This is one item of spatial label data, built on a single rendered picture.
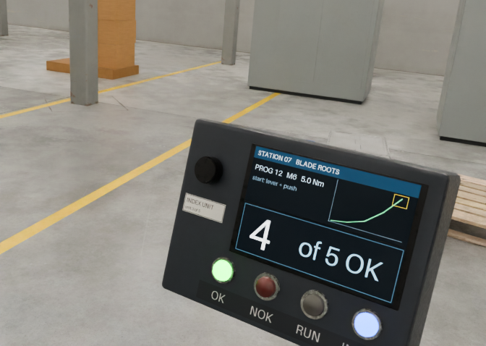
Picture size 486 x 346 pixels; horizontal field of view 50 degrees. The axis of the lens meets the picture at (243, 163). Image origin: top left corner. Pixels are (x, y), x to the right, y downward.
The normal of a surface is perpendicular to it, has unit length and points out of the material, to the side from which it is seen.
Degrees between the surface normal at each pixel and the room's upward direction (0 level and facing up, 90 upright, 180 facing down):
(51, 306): 0
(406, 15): 90
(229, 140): 75
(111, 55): 90
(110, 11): 90
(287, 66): 90
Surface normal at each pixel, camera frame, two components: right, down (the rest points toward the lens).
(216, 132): -0.47, -0.03
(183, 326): 0.08, -0.95
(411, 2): -0.32, 0.27
